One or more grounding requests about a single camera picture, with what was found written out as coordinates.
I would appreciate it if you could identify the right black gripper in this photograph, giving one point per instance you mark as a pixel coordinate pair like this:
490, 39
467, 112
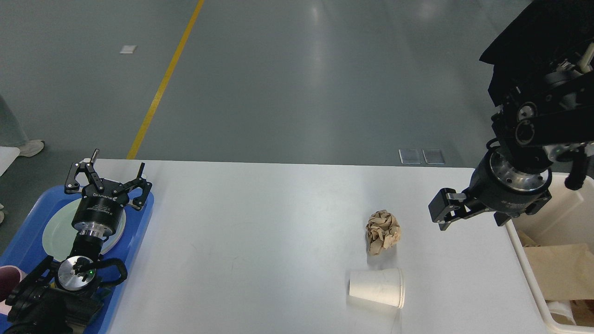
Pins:
496, 186

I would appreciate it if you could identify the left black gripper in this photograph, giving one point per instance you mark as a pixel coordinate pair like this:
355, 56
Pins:
100, 209

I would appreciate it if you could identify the mint green plate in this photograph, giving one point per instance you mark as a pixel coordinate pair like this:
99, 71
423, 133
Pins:
59, 235

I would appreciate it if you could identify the brown paper ball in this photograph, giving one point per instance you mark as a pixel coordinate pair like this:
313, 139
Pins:
383, 231

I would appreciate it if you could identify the large brown paper bag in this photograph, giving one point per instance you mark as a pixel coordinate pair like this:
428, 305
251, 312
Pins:
563, 273

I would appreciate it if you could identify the white paper cup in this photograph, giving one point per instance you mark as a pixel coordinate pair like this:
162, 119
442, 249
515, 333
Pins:
561, 312
382, 286

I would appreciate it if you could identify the pink ribbed mug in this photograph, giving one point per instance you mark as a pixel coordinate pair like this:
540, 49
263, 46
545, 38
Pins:
10, 277

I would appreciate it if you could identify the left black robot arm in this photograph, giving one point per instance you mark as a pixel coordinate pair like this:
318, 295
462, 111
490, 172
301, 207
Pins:
78, 292

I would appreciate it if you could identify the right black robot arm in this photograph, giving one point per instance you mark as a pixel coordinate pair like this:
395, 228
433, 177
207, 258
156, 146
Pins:
547, 120

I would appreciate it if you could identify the floor outlet plate right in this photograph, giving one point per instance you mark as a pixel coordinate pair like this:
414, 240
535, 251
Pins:
433, 157

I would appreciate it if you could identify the floor outlet plate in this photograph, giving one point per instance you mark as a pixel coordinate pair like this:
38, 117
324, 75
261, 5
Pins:
410, 156
433, 157

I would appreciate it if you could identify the person's white shoe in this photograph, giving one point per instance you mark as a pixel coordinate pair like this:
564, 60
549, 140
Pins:
31, 148

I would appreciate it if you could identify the floor outlet plate left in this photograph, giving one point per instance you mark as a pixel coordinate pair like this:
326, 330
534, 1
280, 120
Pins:
410, 156

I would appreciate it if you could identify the beige plastic bin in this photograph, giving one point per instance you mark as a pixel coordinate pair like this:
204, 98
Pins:
566, 219

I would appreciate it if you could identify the blue plastic tray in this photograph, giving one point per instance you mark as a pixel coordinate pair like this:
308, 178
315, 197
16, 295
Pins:
25, 251

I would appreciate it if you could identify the person's grey trouser leg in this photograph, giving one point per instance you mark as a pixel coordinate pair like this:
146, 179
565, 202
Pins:
11, 132

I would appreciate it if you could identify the black jacket on chair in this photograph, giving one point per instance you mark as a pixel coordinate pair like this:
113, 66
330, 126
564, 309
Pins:
544, 34

